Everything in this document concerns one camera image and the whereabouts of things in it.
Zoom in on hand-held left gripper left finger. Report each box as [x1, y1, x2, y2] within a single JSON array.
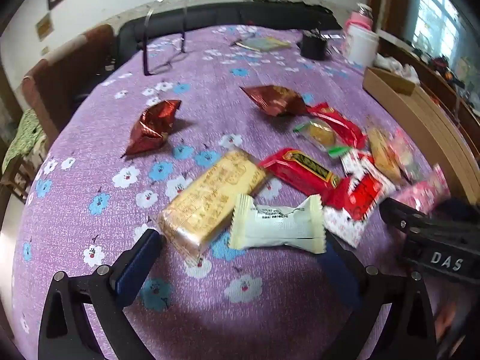
[[37, 228, 166, 360]]

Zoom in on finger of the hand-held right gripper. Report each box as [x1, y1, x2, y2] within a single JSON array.
[[379, 197, 451, 233]]

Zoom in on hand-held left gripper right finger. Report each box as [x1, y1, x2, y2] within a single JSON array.
[[322, 232, 439, 360]]

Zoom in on pink cartoon snack packet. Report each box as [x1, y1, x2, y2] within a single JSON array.
[[390, 164, 451, 214]]

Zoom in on red and white snack packet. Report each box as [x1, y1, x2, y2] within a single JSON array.
[[340, 148, 379, 181], [322, 175, 396, 249]]

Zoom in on clear yellow cake packet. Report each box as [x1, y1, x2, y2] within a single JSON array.
[[367, 127, 404, 186]]

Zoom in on cream white snack packet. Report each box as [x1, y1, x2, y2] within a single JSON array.
[[228, 194, 326, 254]]

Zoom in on gold biscuit packet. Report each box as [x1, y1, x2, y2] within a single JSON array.
[[157, 149, 268, 267]]

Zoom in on shallow cardboard box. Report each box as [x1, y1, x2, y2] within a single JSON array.
[[362, 66, 479, 207]]

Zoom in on large red snack packet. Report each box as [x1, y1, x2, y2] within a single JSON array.
[[258, 147, 341, 197]]

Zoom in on green-ended clear candy packet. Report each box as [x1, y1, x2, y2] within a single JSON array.
[[292, 118, 351, 158]]

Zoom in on dark red foil snack packet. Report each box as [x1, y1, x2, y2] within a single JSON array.
[[240, 85, 308, 117], [124, 99, 182, 156]]

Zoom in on white cotton glove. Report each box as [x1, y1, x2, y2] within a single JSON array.
[[375, 53, 404, 72], [397, 64, 421, 83]]

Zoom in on wooden stool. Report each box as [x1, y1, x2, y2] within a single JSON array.
[[0, 154, 42, 203]]

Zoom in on white plastic jar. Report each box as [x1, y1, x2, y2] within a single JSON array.
[[343, 28, 379, 70]]

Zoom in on purple floral tablecloth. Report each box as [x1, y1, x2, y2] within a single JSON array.
[[11, 24, 480, 360]]

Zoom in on green patterned cloth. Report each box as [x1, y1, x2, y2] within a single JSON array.
[[2, 109, 47, 173]]

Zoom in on black round device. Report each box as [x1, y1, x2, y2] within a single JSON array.
[[298, 30, 329, 61]]

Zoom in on pink sleeved bottle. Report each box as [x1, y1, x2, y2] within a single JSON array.
[[345, 3, 374, 34]]

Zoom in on brown armchair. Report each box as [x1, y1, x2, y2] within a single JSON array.
[[20, 24, 117, 136]]

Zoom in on smartphone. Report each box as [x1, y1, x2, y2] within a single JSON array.
[[230, 37, 292, 52]]

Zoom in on thin-framed eyeglasses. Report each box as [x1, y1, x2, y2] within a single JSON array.
[[142, 0, 188, 76]]

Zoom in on black leather sofa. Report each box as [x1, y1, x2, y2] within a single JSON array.
[[116, 0, 342, 64]]

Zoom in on small wall plaque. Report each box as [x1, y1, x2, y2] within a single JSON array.
[[35, 13, 54, 40]]

